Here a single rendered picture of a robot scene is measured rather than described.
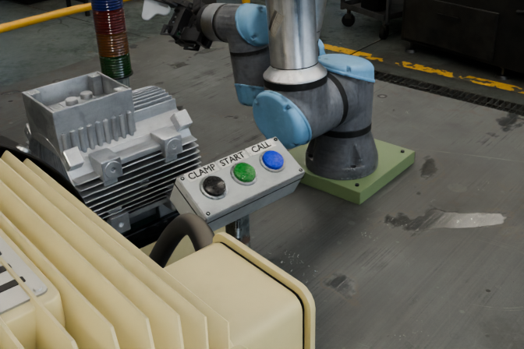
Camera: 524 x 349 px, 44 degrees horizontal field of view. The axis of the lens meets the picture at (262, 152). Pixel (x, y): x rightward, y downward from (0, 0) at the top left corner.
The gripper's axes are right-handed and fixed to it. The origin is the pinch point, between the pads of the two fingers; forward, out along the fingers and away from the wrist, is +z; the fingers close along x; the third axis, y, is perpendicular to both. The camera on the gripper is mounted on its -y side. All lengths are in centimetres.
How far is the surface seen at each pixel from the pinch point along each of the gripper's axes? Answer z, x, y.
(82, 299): -110, -61, 42
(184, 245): -43, -3, 44
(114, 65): -12.1, -11.7, 18.3
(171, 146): -49, -18, 31
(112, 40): -13.1, -14.7, 14.4
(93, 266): -106, -59, 41
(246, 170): -63, -15, 31
